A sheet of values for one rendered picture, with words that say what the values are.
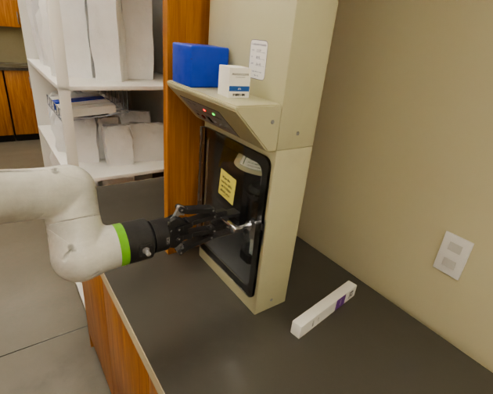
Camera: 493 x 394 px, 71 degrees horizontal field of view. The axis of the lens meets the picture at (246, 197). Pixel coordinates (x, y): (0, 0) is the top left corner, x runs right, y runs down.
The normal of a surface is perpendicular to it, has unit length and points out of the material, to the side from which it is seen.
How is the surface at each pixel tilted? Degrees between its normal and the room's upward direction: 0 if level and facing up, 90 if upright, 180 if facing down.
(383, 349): 0
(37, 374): 0
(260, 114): 90
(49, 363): 0
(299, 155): 90
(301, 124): 90
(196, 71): 90
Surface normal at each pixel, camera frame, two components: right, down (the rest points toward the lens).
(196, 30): 0.58, 0.40
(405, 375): 0.09, -0.90
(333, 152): -0.81, 0.18
